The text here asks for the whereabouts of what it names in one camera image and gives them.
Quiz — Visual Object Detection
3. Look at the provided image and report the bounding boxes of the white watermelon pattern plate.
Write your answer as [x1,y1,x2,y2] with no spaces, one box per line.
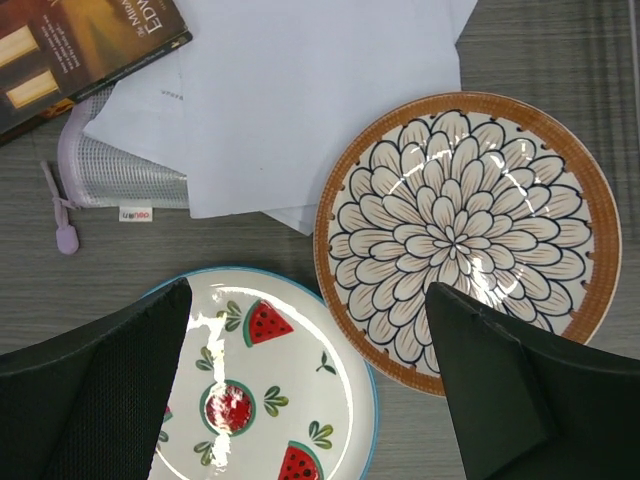
[150,267,379,479]

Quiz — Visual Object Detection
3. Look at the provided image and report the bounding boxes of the dark brown book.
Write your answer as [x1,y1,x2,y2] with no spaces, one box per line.
[1,0,192,144]

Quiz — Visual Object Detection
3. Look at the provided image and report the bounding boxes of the brown floral pattern plate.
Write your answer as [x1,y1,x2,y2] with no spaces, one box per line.
[313,92,622,396]

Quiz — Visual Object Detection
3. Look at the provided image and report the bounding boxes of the mesh zipper pouch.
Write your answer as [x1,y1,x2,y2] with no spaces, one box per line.
[41,88,189,255]

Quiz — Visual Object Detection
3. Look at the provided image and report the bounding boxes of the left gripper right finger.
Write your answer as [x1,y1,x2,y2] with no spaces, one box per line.
[426,282,639,479]

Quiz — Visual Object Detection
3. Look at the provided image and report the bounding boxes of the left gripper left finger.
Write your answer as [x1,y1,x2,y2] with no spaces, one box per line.
[1,278,192,479]

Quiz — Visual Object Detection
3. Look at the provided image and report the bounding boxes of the white cloth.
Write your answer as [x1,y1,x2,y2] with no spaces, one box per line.
[85,1,475,221]

